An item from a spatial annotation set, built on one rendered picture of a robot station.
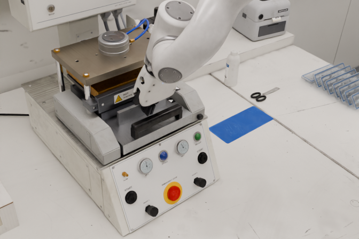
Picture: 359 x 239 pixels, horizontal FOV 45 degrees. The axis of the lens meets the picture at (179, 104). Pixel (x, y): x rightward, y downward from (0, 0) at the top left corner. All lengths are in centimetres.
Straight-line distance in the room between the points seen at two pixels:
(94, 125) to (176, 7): 36
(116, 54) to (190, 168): 37
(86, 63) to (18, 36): 60
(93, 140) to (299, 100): 89
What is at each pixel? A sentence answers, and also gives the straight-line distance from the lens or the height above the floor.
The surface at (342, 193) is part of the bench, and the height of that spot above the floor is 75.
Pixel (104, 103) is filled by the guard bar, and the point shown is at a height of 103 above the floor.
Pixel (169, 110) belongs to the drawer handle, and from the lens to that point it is 108.
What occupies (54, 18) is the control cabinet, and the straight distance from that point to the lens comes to 118.
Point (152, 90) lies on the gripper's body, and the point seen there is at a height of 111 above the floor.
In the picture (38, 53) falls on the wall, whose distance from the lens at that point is 170.
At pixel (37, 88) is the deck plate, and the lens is 135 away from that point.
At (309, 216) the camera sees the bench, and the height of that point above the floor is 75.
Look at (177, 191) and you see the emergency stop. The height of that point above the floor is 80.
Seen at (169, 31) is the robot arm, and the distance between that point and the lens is 86.
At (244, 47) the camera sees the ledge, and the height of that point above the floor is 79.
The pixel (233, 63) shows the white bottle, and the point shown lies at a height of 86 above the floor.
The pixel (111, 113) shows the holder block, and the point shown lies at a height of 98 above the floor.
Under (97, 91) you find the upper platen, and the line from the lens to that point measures 107.
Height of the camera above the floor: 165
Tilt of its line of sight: 35 degrees down
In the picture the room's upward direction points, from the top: 3 degrees clockwise
